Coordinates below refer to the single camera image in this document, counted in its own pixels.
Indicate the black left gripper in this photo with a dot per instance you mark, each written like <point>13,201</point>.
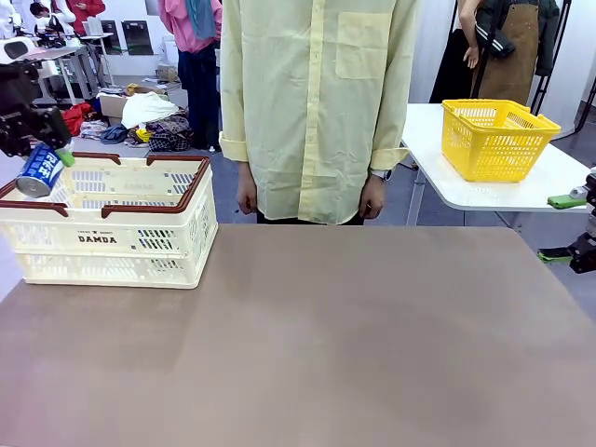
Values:
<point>16,88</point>

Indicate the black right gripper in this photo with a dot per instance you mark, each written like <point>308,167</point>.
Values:
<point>592,186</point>

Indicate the blue sports drink can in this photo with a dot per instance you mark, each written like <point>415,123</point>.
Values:
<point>39,172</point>

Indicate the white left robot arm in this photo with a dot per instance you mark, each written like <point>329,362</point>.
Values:
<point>14,49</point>

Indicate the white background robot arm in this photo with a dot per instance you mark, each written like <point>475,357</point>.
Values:
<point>65,16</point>
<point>7,21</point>

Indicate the person's right forearm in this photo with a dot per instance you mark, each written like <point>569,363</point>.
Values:
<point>235,139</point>

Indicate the person's left forearm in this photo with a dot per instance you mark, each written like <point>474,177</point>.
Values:
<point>388,139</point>

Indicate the yellow plastic basket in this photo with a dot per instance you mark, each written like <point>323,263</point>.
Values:
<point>489,153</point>

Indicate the apron person's bare hand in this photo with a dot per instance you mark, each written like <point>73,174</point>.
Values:
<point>472,56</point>

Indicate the person's left hand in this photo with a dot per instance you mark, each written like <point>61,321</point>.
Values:
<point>372,200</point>

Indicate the person's right hand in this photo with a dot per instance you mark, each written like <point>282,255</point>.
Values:
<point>247,195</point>

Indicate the red crumpled cloth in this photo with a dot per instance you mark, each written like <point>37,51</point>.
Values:
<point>80,116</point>

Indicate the light floral cloth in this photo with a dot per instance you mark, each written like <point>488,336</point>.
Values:
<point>93,129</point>

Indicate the open cardboard box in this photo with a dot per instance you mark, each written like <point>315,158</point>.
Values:
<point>109,104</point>

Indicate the blue crumpled cloth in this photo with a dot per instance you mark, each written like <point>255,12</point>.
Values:
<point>114,135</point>

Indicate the grey background work table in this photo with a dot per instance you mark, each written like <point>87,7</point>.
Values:
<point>70,51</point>

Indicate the white crumpled cloth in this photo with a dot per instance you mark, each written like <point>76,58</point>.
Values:
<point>149,107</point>

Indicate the black slanted pole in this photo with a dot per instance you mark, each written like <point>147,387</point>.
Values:
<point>587,104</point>

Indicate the person in red top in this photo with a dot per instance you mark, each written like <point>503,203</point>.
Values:
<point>88,11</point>

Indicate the black stand legs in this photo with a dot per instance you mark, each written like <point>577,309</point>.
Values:
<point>540,95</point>

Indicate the dark patterned clothes heap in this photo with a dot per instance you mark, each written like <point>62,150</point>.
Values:
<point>170,135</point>

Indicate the small cardboard box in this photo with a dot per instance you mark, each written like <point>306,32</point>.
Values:
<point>166,73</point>

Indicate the white carton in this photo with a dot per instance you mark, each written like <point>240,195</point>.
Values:
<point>170,49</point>

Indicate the white side table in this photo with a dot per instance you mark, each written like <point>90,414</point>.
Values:
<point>419,135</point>

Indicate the person in brown apron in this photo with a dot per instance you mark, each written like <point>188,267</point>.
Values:
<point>517,56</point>

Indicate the person in pink jacket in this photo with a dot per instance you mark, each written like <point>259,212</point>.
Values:
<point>186,28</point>

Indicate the black hanging garment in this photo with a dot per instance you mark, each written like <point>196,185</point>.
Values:
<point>454,70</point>

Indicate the person in yellow shirt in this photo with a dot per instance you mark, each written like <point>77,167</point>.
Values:
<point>316,93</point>

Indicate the narrow black wall panel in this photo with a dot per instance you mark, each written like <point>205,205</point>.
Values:
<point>112,39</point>

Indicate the large black wall panel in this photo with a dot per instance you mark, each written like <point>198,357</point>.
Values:
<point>138,37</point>

